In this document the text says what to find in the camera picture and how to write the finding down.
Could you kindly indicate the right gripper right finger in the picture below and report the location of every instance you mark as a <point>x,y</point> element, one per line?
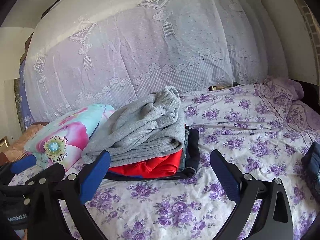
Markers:
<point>273,221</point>

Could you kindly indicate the purple floral pillowcase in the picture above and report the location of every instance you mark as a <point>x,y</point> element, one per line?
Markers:
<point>281,91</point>

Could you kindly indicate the grey sweatpants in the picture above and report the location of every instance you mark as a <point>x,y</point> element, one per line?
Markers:
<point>152,126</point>

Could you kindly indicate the blue denim jeans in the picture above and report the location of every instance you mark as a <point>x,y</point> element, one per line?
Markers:
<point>310,163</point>

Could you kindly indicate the beige checked curtain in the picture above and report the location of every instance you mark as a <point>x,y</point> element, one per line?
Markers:
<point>312,26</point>

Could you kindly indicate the wooden headboard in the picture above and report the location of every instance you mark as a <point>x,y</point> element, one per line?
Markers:
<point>26,47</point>

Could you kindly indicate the white lace covered bedding pile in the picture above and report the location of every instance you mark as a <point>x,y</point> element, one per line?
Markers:
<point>116,51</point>

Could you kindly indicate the purple floral bedspread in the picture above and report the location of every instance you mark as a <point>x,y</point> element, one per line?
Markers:
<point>237,163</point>

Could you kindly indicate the folded floral teal blanket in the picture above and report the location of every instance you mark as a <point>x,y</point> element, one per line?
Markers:
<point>63,140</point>

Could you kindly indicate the folded dark clothes stack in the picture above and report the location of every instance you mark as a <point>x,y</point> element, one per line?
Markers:
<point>189,161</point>

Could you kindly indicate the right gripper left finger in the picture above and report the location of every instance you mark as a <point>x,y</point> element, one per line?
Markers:
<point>46,220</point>

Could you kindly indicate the brown quilted pillow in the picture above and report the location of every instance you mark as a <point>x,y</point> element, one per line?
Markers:
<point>16,151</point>

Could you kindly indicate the folded red shorts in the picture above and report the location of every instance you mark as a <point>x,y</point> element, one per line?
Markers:
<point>154,168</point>

